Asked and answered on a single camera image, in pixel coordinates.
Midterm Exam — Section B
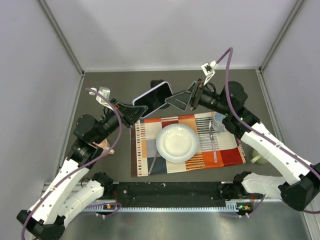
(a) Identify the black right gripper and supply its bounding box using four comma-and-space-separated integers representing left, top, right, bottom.
165, 78, 231, 116

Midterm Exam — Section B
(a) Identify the green mug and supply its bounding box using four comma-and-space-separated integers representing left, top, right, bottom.
250, 149, 269, 165

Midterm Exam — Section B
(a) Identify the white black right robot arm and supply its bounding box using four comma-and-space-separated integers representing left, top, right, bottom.
165, 80, 320, 211

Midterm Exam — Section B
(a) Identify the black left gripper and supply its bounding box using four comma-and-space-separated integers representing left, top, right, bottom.
93, 98, 149, 144

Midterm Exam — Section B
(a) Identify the blue grey mug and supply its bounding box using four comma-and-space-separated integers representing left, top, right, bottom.
212, 112, 226, 133

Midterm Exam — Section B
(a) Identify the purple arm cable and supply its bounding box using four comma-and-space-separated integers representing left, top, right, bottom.
216, 47, 320, 218
20, 87, 124, 240

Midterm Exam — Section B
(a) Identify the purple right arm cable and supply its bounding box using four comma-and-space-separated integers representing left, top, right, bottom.
216, 47, 320, 218

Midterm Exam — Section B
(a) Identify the white ceramic plate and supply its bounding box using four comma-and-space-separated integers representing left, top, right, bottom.
156, 123, 200, 163

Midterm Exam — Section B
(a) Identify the pink ceramic mug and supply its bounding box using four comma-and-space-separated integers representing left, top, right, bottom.
89, 138, 115, 158

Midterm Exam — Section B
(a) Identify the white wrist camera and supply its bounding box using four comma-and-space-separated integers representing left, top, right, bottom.
200, 61, 218, 86
88, 86, 112, 109

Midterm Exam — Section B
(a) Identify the black phone stand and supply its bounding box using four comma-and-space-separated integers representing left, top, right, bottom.
150, 79, 173, 110

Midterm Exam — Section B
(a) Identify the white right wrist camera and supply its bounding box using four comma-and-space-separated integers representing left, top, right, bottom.
200, 61, 218, 86

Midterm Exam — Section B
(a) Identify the pink handled fork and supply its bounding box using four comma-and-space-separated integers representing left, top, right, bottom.
209, 121, 218, 163

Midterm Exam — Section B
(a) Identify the phone with lilac case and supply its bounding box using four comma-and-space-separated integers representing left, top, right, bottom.
132, 81, 173, 119

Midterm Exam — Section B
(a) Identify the pink handled knife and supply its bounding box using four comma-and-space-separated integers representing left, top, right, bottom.
148, 151, 159, 175

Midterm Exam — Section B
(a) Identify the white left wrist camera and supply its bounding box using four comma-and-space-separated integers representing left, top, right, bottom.
88, 86, 112, 109

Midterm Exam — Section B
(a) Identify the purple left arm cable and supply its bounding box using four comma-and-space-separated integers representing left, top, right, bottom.
20, 87, 124, 240

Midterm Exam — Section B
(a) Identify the colourful patterned placemat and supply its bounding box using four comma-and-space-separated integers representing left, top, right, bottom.
130, 111, 246, 177

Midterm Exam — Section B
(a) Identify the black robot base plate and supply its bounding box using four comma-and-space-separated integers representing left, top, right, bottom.
84, 181, 265, 202

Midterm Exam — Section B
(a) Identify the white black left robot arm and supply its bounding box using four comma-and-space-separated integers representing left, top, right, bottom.
16, 99, 148, 240

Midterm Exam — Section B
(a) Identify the grey slotted cable duct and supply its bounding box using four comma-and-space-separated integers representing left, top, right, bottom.
82, 199, 253, 213

